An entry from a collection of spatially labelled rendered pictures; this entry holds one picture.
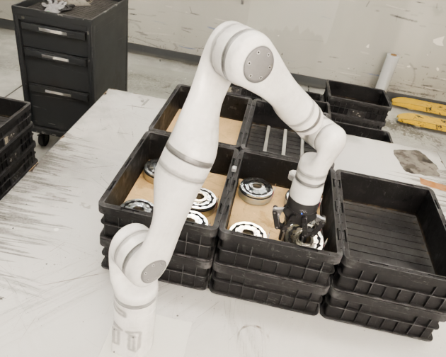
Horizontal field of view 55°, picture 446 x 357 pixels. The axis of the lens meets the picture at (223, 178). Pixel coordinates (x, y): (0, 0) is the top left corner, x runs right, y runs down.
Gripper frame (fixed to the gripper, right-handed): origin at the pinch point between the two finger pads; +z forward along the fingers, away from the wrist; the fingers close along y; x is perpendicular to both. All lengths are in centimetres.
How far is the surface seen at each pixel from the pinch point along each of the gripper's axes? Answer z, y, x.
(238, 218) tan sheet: 4.1, -15.0, 7.8
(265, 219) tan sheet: 4.3, -7.3, 10.3
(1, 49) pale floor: 89, -274, 273
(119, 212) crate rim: -5.7, -42.6, -11.0
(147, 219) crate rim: -5.3, -35.6, -10.9
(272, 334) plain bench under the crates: 16.8, -0.4, -18.0
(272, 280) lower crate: 6.1, -3.0, -10.4
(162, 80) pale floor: 91, -118, 279
